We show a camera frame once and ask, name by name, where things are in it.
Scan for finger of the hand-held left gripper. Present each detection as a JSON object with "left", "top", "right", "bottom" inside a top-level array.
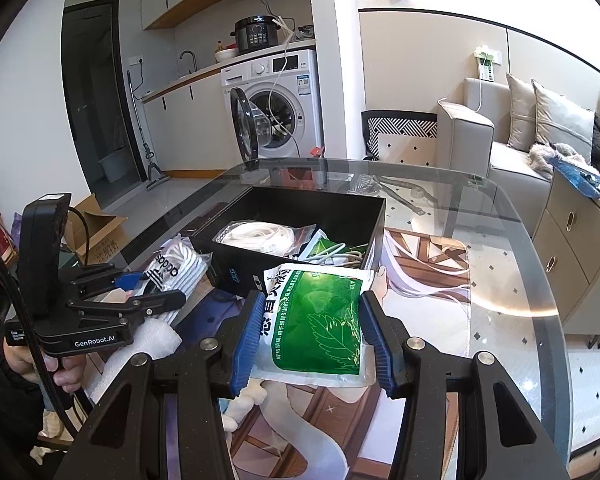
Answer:
[
  {"left": 67, "top": 290, "right": 187, "bottom": 322},
  {"left": 67, "top": 264, "right": 147, "bottom": 295}
]

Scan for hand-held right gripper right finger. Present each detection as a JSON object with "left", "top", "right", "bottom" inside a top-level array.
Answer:
[{"left": 359, "top": 290, "right": 556, "bottom": 480}]

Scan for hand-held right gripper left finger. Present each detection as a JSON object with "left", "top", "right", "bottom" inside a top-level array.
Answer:
[{"left": 55, "top": 290, "right": 268, "bottom": 480}]

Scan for white foam roll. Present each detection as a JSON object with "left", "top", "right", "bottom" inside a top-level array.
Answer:
[{"left": 87, "top": 322, "right": 183, "bottom": 406}]

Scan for bag of white socks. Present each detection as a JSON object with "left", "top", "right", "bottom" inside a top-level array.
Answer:
[{"left": 130, "top": 237, "right": 213, "bottom": 328}]

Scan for green and white packet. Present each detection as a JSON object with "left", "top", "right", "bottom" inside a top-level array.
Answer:
[{"left": 252, "top": 262, "right": 376, "bottom": 391}]

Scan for white cable bundle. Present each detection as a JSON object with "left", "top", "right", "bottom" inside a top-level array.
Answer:
[{"left": 305, "top": 247, "right": 368, "bottom": 268}]

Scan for bag of white rope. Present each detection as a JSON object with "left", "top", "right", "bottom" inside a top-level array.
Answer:
[{"left": 215, "top": 220, "right": 317, "bottom": 256}]

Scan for black cardboard storage box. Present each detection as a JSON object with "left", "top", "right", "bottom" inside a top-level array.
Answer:
[{"left": 189, "top": 186, "right": 387, "bottom": 297}]

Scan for person's left forearm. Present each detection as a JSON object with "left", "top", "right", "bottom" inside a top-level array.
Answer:
[{"left": 0, "top": 340, "right": 56, "bottom": 466}]

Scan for person's left hand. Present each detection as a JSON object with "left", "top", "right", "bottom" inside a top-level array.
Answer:
[{"left": 2, "top": 337, "right": 86, "bottom": 397}]

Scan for brown cardboard box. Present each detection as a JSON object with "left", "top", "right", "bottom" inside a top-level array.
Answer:
[{"left": 62, "top": 194, "right": 128, "bottom": 263}]

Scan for printed table mat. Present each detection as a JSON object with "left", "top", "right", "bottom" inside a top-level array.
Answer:
[{"left": 95, "top": 200, "right": 486, "bottom": 480}]

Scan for flat mop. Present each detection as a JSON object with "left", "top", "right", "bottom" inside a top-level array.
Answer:
[{"left": 125, "top": 71, "right": 170, "bottom": 191}]

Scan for grey plastic bucket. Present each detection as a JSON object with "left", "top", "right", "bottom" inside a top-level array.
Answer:
[{"left": 99, "top": 154, "right": 128, "bottom": 183}]

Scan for lower kitchen cabinets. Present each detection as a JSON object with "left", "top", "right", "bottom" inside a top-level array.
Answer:
[{"left": 142, "top": 60, "right": 223, "bottom": 171}]

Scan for beige sideboard cabinet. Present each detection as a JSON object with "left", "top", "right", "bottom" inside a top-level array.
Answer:
[{"left": 530, "top": 165, "right": 600, "bottom": 331}]

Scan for beige sofa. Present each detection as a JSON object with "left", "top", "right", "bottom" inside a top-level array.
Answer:
[{"left": 436, "top": 77, "right": 600, "bottom": 211}]

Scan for white washing machine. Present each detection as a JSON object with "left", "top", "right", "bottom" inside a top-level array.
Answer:
[{"left": 221, "top": 49, "right": 326, "bottom": 161}]

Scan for grey fur item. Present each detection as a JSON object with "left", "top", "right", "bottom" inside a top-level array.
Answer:
[{"left": 527, "top": 142, "right": 588, "bottom": 176}]

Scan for blue flat packet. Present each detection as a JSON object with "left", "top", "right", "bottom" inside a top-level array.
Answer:
[{"left": 555, "top": 155, "right": 600, "bottom": 201}]

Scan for narrow grey cushion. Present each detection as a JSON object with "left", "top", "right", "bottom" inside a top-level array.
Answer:
[{"left": 505, "top": 72, "right": 538, "bottom": 151}]

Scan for black pressure cooker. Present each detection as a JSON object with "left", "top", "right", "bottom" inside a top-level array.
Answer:
[{"left": 230, "top": 15, "right": 281, "bottom": 53}]

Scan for wide grey cushion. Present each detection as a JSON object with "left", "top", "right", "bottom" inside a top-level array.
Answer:
[{"left": 530, "top": 79, "right": 596, "bottom": 161}]

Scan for white hanging cable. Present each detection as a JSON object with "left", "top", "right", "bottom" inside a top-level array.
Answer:
[{"left": 267, "top": 16, "right": 303, "bottom": 157}]

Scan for white wall power strip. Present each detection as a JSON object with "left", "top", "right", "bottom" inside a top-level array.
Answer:
[{"left": 474, "top": 46, "right": 501, "bottom": 83}]

